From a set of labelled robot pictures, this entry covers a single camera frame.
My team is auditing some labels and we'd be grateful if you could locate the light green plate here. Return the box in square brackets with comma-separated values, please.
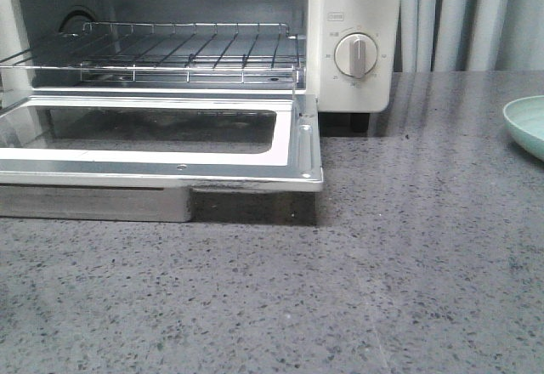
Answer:
[502, 95, 544, 161]

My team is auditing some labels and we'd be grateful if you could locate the grey pleated curtain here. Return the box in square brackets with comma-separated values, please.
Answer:
[394, 0, 543, 72]

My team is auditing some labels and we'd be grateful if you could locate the glass oven door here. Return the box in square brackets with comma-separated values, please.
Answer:
[1, 92, 323, 222]

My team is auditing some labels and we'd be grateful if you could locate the metal wire oven rack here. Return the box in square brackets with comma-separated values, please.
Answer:
[1, 22, 306, 88]

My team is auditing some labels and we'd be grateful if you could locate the white Toshiba toaster oven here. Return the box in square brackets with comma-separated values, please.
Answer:
[1, 0, 400, 132]

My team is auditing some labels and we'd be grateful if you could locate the lower timer knob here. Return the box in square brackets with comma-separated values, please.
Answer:
[334, 33, 377, 79]

